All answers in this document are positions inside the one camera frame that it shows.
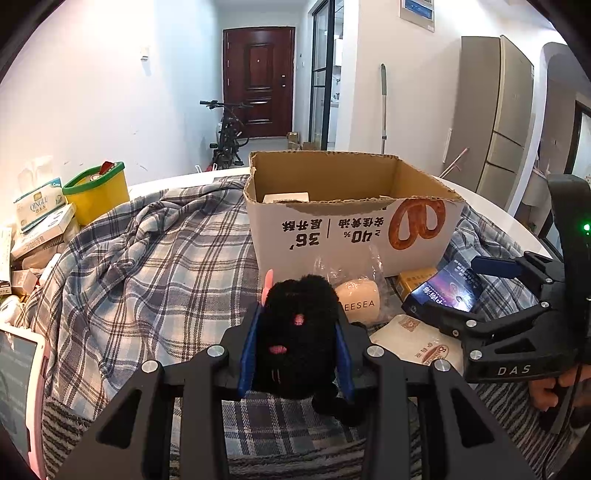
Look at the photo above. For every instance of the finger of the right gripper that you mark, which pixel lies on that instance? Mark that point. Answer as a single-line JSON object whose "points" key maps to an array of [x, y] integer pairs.
{"points": [[462, 324], [530, 267]]}

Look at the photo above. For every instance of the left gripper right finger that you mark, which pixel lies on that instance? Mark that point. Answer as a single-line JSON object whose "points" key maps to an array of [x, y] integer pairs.
{"points": [[460, 438]]}

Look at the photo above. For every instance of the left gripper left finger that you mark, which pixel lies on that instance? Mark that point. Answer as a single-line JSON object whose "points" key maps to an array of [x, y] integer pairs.
{"points": [[131, 437]]}

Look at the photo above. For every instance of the dark blue cigarette carton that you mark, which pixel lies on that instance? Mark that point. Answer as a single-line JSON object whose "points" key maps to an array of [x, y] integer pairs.
{"points": [[454, 286]]}

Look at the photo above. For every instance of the white tissue pack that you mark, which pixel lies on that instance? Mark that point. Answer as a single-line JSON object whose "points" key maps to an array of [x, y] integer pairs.
{"points": [[414, 341]]}

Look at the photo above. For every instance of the black plush toy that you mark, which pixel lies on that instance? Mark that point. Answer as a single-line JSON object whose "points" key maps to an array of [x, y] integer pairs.
{"points": [[297, 349]]}

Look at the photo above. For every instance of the small white box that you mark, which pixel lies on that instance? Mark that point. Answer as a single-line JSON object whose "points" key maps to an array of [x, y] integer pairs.
{"points": [[292, 197]]}

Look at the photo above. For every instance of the gold cigarette carton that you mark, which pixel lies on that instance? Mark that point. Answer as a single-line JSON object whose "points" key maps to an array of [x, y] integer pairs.
{"points": [[407, 282]]}

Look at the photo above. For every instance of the person's right hand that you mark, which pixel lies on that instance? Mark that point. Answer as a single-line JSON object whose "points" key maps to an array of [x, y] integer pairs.
{"points": [[541, 390]]}

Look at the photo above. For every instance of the beige sponge in bag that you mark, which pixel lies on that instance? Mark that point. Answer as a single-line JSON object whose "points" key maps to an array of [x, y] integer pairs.
{"points": [[359, 282]]}

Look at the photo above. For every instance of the broom with red stick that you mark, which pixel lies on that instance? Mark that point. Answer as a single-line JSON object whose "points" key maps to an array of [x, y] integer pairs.
{"points": [[454, 164]]}

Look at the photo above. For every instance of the blue plaid cloth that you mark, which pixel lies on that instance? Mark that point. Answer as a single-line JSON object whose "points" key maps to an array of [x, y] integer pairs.
{"points": [[162, 277]]}

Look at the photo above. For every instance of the pink framed tablet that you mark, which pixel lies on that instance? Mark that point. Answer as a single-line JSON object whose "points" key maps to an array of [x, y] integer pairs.
{"points": [[24, 357]]}

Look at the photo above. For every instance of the gold refrigerator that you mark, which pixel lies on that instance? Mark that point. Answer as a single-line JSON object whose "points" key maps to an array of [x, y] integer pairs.
{"points": [[492, 116]]}

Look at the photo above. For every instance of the cardboard box with pretzel print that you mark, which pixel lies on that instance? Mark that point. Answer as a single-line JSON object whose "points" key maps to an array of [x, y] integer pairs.
{"points": [[356, 200]]}

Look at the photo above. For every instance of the flat white boxes stack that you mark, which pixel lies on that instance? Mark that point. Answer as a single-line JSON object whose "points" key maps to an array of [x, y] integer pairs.
{"points": [[31, 253]]}

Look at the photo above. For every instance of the yellow bin with green rim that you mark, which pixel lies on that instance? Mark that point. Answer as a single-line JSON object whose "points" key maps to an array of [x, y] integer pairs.
{"points": [[96, 191]]}

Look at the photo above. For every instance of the tissue box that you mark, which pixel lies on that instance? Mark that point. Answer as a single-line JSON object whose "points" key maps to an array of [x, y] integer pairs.
{"points": [[31, 208]]}

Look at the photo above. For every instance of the black bicycle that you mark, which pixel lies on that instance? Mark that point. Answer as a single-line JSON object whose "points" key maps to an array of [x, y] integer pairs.
{"points": [[230, 135]]}

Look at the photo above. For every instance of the black framed glass door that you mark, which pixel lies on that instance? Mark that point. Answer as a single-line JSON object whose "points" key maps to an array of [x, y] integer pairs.
{"points": [[326, 72]]}

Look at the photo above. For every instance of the dark red entrance door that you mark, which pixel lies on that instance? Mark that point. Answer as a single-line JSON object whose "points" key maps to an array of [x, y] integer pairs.
{"points": [[258, 72]]}

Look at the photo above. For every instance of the mop with grey handle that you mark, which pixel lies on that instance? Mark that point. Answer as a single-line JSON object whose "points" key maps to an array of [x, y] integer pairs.
{"points": [[384, 90]]}

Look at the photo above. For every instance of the electrical panel on wall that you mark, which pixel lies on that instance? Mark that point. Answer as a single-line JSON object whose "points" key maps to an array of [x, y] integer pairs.
{"points": [[419, 12]]}

